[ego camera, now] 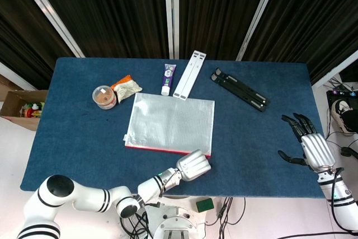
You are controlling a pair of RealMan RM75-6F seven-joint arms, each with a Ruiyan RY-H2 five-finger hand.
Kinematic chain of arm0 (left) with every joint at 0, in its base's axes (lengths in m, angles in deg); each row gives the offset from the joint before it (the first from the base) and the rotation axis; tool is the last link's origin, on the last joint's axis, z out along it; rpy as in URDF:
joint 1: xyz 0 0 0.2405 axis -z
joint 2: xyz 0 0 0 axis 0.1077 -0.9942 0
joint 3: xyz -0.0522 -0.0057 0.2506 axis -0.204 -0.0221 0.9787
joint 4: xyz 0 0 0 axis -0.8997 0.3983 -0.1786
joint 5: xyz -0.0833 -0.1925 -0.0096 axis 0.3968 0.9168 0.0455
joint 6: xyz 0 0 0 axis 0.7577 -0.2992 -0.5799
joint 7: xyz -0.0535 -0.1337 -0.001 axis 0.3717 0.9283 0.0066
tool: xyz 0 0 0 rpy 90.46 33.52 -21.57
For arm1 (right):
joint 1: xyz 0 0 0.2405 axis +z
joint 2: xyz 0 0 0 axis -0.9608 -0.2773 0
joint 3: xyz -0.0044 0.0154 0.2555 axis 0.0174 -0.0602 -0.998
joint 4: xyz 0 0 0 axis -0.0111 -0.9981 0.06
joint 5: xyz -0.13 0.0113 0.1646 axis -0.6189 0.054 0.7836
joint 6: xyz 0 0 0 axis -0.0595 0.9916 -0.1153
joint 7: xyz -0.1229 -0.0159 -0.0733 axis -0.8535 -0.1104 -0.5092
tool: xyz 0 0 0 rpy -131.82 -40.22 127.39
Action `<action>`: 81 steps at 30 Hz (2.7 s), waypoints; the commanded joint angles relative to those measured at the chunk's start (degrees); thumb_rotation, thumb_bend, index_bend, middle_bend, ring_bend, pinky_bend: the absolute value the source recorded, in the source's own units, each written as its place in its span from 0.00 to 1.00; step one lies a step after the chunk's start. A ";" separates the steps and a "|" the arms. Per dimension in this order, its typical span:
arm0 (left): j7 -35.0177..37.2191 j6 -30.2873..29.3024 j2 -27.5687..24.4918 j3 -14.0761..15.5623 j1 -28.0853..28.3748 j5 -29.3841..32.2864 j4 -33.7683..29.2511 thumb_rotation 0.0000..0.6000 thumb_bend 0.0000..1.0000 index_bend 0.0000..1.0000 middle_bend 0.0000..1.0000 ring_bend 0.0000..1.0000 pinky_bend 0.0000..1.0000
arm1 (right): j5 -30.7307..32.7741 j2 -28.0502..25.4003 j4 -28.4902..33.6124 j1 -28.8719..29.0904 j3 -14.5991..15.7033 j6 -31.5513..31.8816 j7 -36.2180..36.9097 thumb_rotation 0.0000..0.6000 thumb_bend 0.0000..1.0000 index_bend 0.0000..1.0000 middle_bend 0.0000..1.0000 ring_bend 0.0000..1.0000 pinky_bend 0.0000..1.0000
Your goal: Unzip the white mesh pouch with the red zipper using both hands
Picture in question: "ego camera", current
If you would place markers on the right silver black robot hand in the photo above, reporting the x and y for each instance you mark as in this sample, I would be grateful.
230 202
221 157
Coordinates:
319 152

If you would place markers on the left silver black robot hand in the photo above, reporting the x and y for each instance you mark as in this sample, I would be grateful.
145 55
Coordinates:
194 166

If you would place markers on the silver mesh zipper pouch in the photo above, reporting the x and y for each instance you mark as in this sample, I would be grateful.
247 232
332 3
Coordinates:
170 124

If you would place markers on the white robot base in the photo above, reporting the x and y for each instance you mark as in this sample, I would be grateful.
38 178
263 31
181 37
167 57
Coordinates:
173 219

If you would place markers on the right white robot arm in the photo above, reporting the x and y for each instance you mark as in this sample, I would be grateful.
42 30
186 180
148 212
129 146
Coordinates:
339 199

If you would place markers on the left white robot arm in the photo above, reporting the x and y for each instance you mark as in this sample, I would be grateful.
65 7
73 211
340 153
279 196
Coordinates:
84 199

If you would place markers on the green block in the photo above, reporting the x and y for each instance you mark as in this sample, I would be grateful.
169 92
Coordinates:
204 205

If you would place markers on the black white sneaker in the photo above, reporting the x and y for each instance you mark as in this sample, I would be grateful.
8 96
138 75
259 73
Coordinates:
344 116

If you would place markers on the blue table mat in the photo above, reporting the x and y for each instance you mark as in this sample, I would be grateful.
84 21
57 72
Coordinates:
251 144

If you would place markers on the white folding laptop stand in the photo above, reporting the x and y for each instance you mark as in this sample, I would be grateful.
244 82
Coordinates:
188 78

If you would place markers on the black folding laptop stand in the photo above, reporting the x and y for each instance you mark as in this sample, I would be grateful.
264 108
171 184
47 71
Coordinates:
240 90

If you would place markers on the purple white tube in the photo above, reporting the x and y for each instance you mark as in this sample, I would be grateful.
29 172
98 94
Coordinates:
167 78

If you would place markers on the orange white snack packet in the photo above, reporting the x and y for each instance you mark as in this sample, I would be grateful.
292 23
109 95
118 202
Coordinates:
126 88

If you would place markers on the clear round lidded container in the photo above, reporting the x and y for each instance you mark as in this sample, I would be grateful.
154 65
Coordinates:
104 97

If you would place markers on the red yellow toy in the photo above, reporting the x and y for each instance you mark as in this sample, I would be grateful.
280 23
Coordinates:
30 111

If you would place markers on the black curtain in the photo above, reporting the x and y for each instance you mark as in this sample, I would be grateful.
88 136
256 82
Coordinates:
112 12

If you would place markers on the cardboard box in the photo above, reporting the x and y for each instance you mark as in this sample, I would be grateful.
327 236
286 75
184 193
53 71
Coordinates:
12 102

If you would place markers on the white frame post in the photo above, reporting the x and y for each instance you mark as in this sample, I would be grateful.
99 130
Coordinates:
47 12
258 15
171 12

